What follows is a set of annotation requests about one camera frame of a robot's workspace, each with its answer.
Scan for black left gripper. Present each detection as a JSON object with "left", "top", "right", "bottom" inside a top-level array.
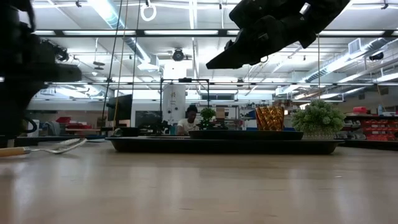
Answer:
[{"left": 37, "top": 39, "right": 83, "bottom": 83}]

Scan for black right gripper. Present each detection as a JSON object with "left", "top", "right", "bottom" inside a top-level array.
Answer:
[{"left": 205, "top": 0, "right": 317, "bottom": 70}]

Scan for black horizontal rig bar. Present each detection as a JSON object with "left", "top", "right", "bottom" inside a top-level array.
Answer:
[{"left": 32, "top": 29, "right": 398, "bottom": 39}]

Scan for fork with wooden handle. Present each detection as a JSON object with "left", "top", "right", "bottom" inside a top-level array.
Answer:
[{"left": 0, "top": 138, "right": 88, "bottom": 158}]

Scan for red plastic bins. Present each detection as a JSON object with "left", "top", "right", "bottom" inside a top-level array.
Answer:
[{"left": 55, "top": 116, "right": 93, "bottom": 130}]

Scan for black rectangular tray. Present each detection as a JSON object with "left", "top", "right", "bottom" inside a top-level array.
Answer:
[{"left": 105, "top": 136, "right": 345, "bottom": 156}]

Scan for small green potted plant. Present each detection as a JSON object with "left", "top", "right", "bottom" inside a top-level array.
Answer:
[{"left": 198, "top": 107, "right": 218, "bottom": 131}]

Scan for black computer monitor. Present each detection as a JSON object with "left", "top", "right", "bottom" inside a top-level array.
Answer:
[{"left": 106, "top": 94, "right": 134, "bottom": 123}]

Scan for white cylindrical column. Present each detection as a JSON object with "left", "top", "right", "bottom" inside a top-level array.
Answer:
[{"left": 162, "top": 84, "right": 187, "bottom": 126}]

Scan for large green potted plant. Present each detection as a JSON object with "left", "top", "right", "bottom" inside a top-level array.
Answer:
[{"left": 291, "top": 98, "right": 346, "bottom": 140}]

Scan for white hanging ring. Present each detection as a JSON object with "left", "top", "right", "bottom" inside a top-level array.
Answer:
[{"left": 139, "top": 2, "right": 157, "bottom": 22}]

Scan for black metal stand frame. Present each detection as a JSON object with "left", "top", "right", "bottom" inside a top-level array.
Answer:
[{"left": 159, "top": 77, "right": 211, "bottom": 125}]

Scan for metal spoon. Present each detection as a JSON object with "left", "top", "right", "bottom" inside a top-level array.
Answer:
[{"left": 55, "top": 138, "right": 82, "bottom": 147}]

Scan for black hanging cable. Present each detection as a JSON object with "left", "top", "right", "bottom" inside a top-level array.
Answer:
[
  {"left": 102, "top": 0, "right": 124, "bottom": 121},
  {"left": 131, "top": 0, "right": 141, "bottom": 96}
]

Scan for person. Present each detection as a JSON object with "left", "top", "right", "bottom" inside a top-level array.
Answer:
[{"left": 176, "top": 105, "right": 200, "bottom": 136}]

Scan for amber faceted glass cup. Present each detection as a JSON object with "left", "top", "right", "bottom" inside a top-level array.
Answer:
[{"left": 254, "top": 106, "right": 285, "bottom": 132}]

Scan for thin grey hanging cable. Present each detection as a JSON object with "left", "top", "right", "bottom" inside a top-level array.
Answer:
[{"left": 317, "top": 33, "right": 322, "bottom": 100}]

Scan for round black ceiling fixture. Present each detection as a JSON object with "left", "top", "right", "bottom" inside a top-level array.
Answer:
[{"left": 172, "top": 48, "right": 185, "bottom": 62}]

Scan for red storage bins shelf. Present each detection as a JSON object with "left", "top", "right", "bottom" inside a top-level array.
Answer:
[{"left": 359, "top": 119, "right": 398, "bottom": 141}]

